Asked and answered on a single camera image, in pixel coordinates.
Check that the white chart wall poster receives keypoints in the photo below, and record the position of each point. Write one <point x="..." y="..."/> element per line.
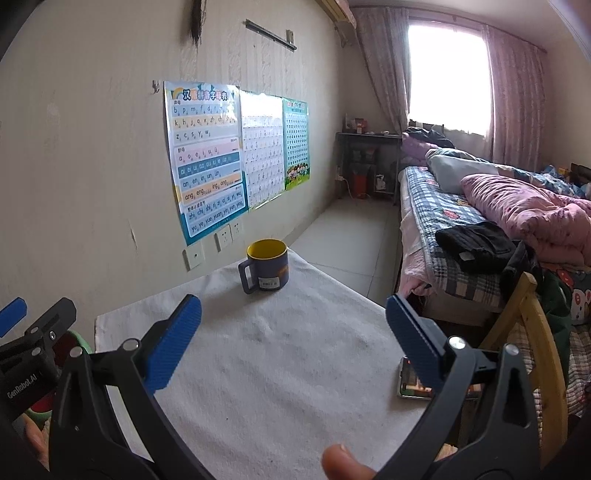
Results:
<point x="261" y="147"/>

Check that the bright window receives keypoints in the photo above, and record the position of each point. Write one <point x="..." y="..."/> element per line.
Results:
<point x="448" y="78"/>

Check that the dark shelf table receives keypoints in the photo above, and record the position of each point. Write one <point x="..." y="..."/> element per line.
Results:
<point x="364" y="134"/>

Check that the purple clothes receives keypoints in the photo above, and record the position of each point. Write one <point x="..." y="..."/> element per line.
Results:
<point x="415" y="147"/>

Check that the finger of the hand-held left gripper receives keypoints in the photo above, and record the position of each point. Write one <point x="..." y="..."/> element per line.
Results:
<point x="11" y="314"/>
<point x="51" y="318"/>

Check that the pink patterned curtain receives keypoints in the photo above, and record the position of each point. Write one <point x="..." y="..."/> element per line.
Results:
<point x="383" y="69"/>
<point x="517" y="101"/>

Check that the metal wall rail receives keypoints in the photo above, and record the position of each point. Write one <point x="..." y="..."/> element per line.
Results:
<point x="270" y="33"/>

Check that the black clothes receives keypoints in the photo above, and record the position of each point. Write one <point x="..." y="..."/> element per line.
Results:
<point x="480" y="244"/>

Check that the white table cloth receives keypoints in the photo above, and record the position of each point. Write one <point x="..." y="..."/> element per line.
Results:
<point x="277" y="369"/>

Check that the small boxes on shelf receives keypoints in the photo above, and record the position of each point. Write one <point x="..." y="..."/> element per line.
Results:
<point x="358" y="124"/>

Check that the white wall socket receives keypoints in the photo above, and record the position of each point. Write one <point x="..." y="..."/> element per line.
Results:
<point x="222" y="238"/>
<point x="236" y="229"/>

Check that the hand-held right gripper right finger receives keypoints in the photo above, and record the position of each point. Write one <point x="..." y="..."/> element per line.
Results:
<point x="415" y="346"/>

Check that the white grey blanket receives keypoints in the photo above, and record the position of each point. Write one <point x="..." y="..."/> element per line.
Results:
<point x="452" y="170"/>

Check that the blue mug with yellow inside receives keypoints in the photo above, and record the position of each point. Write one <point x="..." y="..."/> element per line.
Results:
<point x="272" y="272"/>

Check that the blue alphabet wall poster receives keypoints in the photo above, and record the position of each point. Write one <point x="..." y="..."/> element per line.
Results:
<point x="203" y="161"/>

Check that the wooden chair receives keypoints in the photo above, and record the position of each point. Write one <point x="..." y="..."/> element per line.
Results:
<point x="521" y="300"/>

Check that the green bin with red inside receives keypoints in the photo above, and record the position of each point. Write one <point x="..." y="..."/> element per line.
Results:
<point x="84" y="340"/>

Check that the person's right hand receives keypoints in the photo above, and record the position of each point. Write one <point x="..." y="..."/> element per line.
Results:
<point x="346" y="464"/>

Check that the bed with plaid sheet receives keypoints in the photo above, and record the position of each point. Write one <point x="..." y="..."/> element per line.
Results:
<point x="429" y="212"/>

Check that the pink quilt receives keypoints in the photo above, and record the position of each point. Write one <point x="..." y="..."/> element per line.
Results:
<point x="531" y="207"/>

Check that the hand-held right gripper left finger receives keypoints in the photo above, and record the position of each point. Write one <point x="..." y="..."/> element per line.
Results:
<point x="178" y="341"/>

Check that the cartoon printed blanket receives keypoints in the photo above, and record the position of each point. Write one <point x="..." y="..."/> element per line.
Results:
<point x="577" y="290"/>

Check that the dark hanging brush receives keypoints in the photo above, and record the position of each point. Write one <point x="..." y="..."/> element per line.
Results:
<point x="197" y="23"/>

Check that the dark green clothes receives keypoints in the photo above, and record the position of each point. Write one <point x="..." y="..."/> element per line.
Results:
<point x="554" y="304"/>

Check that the smartphone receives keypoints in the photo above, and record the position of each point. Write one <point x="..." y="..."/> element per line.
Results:
<point x="406" y="390"/>

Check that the blue patterned quilt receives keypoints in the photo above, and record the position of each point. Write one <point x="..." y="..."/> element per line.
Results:
<point x="554" y="181"/>

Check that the person's left hand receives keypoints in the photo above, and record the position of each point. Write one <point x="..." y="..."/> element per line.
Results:
<point x="39" y="445"/>

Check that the red container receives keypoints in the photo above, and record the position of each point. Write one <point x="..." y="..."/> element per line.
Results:
<point x="361" y="184"/>

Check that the small white item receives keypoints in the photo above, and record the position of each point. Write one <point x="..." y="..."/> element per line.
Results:
<point x="381" y="183"/>

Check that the green chart wall poster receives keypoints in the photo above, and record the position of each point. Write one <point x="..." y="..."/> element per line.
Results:
<point x="295" y="138"/>

